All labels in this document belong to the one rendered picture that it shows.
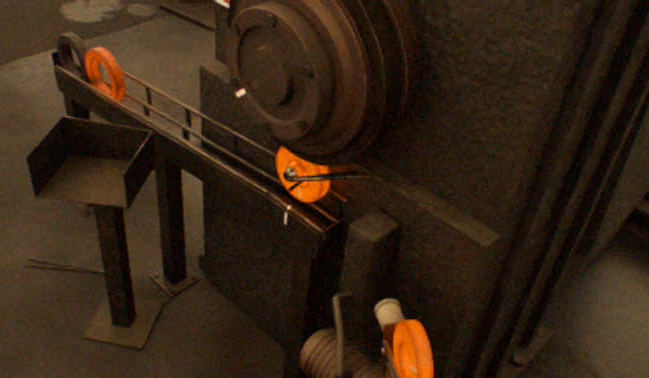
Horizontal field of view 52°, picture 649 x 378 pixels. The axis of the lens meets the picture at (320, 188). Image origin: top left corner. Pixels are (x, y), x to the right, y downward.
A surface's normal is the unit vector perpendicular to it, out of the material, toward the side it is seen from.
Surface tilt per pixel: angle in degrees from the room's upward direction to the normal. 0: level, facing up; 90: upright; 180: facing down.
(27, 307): 1
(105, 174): 5
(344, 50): 59
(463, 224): 0
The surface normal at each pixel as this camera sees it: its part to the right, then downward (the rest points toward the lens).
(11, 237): 0.09, -0.77
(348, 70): 0.31, 0.33
